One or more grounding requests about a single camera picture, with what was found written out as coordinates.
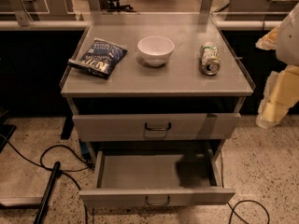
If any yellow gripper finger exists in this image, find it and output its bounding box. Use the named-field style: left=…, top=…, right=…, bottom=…
left=255, top=25, right=279, bottom=50

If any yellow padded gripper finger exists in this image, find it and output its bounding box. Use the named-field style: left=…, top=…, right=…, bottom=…
left=256, top=65, right=299, bottom=129

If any grey drawer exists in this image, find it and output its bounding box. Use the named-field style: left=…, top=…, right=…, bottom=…
left=73, top=113, right=240, bottom=142
left=79, top=150, right=235, bottom=208

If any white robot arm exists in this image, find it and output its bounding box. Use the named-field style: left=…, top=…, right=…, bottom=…
left=256, top=4, right=299, bottom=129

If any grey top drawer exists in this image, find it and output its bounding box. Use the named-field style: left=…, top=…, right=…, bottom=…
left=73, top=113, right=240, bottom=142

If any grey drawer cabinet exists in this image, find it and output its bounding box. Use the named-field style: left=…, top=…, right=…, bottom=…
left=59, top=12, right=256, bottom=161

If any green soda can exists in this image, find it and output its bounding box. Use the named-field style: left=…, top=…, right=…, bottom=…
left=200, top=42, right=221, bottom=76

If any white bowl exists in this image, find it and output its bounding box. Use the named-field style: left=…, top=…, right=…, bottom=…
left=137, top=36, right=175, bottom=67

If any blue chip bag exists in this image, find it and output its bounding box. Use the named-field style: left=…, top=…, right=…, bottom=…
left=68, top=38, right=128, bottom=79

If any black pole on floor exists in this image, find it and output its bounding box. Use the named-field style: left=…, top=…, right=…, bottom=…
left=34, top=161, right=61, bottom=224

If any black floor cable right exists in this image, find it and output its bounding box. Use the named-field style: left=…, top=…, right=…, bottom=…
left=220, top=149, right=271, bottom=224

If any black floor cable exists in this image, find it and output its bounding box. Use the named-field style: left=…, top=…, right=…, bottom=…
left=0, top=133, right=96, bottom=224
left=220, top=149, right=271, bottom=224

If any white horizontal rail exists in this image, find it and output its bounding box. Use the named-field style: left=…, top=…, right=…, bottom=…
left=0, top=21, right=280, bottom=31

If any black floor cable left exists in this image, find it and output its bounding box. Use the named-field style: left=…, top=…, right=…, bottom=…
left=0, top=133, right=96, bottom=224

